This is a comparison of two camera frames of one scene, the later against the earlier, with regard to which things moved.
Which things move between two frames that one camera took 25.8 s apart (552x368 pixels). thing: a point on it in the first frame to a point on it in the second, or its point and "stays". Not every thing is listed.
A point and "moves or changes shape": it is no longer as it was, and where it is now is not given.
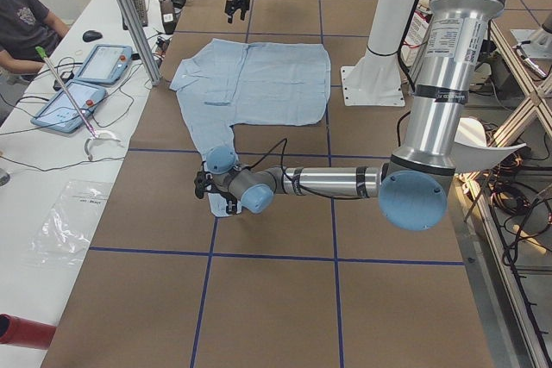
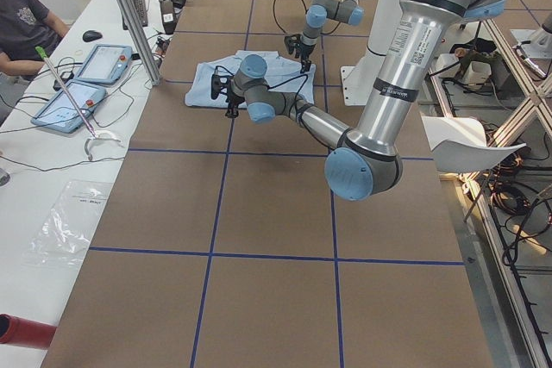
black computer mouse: (90, 35) stays
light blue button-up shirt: (235, 83) moves or changes shape
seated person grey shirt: (26, 26) stays
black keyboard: (139, 3) stays
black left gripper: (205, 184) to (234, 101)
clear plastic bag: (65, 230) stays
